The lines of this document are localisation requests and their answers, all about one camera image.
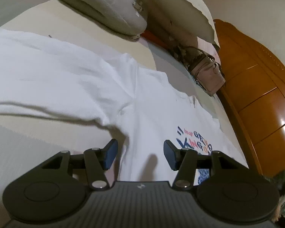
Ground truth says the white printed sweatshirt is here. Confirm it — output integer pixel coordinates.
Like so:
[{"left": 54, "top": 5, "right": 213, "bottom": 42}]
[{"left": 0, "top": 27, "right": 250, "bottom": 186}]

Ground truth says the orange cloth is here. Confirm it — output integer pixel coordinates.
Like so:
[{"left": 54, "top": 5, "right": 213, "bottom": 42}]
[{"left": 141, "top": 30, "right": 169, "bottom": 51}]

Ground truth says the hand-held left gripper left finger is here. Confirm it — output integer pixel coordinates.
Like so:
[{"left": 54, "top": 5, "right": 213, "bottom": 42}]
[{"left": 41, "top": 139, "right": 119, "bottom": 191}]

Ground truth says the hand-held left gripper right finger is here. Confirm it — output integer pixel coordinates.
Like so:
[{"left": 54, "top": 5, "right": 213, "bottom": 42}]
[{"left": 163, "top": 139, "right": 247, "bottom": 191}]

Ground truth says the pink floral pillow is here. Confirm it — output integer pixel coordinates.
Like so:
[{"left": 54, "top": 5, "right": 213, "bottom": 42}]
[{"left": 197, "top": 37, "right": 220, "bottom": 61}]

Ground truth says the pink handbag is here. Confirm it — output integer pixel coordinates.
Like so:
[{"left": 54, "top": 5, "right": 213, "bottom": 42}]
[{"left": 170, "top": 45, "right": 226, "bottom": 97}]

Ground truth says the grey round cushion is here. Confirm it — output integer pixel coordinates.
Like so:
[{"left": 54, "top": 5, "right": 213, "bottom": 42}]
[{"left": 44, "top": 0, "right": 148, "bottom": 40}]

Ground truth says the wooden headboard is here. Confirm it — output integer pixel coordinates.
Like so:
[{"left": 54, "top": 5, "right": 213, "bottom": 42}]
[{"left": 214, "top": 19, "right": 285, "bottom": 179}]

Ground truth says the large cream pillow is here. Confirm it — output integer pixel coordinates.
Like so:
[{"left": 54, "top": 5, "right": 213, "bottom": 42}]
[{"left": 139, "top": 0, "right": 220, "bottom": 51}]

